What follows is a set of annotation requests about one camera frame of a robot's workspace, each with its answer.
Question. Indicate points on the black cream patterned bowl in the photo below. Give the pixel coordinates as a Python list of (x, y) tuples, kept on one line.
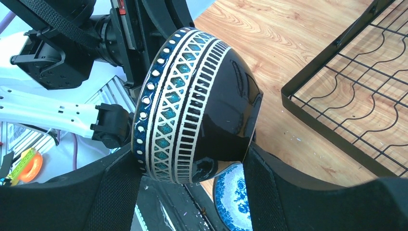
[(197, 110)]

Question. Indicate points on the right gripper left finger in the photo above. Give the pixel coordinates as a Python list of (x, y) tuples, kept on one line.
[(100, 196)]

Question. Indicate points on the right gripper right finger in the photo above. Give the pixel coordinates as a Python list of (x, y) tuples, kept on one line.
[(282, 198)]

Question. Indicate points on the orange ring toy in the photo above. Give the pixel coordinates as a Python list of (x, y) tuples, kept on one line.
[(28, 167)]

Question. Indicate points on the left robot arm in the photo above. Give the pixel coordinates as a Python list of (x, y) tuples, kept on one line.
[(67, 38)]

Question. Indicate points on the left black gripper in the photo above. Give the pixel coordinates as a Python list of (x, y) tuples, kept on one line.
[(134, 31)]

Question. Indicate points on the black wire dish rack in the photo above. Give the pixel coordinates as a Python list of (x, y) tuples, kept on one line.
[(355, 92)]

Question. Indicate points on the blue floral bowl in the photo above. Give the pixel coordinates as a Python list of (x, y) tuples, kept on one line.
[(230, 199)]

